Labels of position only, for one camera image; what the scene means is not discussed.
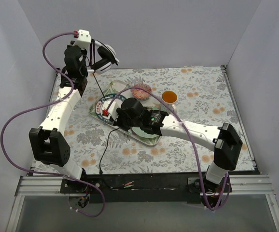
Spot black headphone cable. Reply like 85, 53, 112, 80
85, 39, 121, 175

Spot black white headphones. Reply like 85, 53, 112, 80
89, 39, 120, 74

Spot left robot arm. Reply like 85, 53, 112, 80
29, 45, 88, 193

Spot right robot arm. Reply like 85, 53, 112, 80
109, 98, 243, 192

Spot green floral plate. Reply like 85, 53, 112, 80
131, 127, 161, 145

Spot red patterned bowl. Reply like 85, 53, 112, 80
131, 83, 152, 101

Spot white plate teal rim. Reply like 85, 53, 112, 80
95, 93, 126, 124

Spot floral serving tray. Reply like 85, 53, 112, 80
88, 80, 161, 146

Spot white mug yellow inside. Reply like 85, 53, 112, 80
160, 90, 178, 114

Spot floral tablecloth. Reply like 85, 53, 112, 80
34, 67, 253, 176

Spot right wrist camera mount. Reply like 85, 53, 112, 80
101, 100, 120, 121

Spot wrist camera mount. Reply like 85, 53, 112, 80
73, 29, 91, 50
101, 100, 120, 121

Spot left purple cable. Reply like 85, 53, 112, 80
0, 31, 106, 218

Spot purple cable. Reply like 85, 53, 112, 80
0, 31, 106, 218
105, 87, 229, 211

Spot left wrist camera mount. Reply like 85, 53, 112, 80
73, 29, 91, 50

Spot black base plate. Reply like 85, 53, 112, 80
59, 173, 232, 204

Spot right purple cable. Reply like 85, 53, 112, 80
105, 87, 229, 211

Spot aluminium frame rail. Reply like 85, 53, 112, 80
7, 173, 279, 232

